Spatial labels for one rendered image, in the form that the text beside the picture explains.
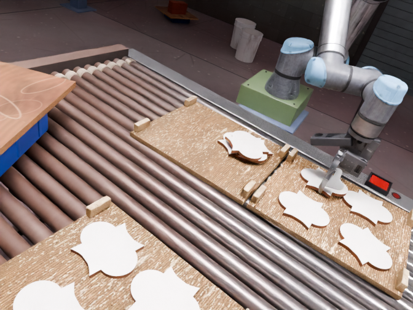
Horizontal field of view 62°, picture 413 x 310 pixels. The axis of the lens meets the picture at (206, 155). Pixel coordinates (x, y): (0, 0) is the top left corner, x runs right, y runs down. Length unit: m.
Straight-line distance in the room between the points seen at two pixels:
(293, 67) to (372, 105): 0.57
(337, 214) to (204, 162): 0.40
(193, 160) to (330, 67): 0.46
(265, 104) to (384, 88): 0.66
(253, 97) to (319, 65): 0.57
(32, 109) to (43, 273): 0.42
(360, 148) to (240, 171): 0.34
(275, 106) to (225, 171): 0.57
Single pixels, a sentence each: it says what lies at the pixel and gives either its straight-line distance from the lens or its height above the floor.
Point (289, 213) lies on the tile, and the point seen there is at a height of 0.95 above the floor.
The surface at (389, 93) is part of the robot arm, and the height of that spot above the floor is 1.28.
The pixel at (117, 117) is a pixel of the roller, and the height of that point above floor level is 0.92.
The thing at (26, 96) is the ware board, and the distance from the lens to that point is 1.01.
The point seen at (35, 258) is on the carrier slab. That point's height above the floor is 0.94.
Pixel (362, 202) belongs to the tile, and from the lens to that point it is 1.12.
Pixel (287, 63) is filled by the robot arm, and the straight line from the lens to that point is 1.46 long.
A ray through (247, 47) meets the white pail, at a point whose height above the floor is 0.21.
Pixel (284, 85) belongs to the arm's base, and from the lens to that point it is 1.48.
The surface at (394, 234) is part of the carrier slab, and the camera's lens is 1.10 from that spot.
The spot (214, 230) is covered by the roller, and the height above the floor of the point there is 0.92.
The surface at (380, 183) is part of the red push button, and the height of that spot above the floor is 0.93.
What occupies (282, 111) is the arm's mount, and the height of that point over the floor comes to 0.92.
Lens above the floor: 1.54
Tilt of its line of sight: 35 degrees down
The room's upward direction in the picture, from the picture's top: 16 degrees clockwise
